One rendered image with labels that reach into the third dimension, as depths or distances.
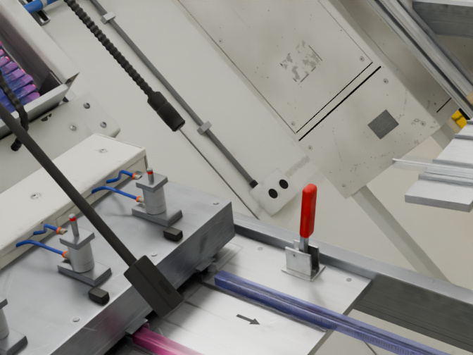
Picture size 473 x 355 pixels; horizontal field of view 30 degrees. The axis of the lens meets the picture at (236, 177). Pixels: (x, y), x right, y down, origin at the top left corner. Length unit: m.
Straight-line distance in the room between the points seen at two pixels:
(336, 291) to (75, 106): 0.42
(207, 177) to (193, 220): 2.17
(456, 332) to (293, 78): 1.06
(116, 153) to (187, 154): 2.08
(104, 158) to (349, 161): 0.96
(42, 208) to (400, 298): 0.38
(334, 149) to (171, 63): 1.49
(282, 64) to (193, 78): 1.45
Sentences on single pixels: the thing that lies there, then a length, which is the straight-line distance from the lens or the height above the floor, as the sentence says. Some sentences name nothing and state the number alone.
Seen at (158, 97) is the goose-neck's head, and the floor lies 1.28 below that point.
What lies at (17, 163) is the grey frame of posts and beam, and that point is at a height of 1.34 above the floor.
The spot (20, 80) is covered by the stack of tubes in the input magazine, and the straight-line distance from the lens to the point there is 1.07.
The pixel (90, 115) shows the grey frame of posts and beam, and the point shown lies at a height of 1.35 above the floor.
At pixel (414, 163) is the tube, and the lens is 0.98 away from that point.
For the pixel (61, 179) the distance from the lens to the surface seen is 0.66.
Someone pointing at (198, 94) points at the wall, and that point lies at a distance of 3.26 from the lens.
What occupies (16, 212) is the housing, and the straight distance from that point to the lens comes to 0.95.
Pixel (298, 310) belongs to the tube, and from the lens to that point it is 0.87.
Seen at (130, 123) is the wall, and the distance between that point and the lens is 3.05.
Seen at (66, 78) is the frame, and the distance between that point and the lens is 1.08.
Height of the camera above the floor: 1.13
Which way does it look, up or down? 2 degrees up
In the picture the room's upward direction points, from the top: 41 degrees counter-clockwise
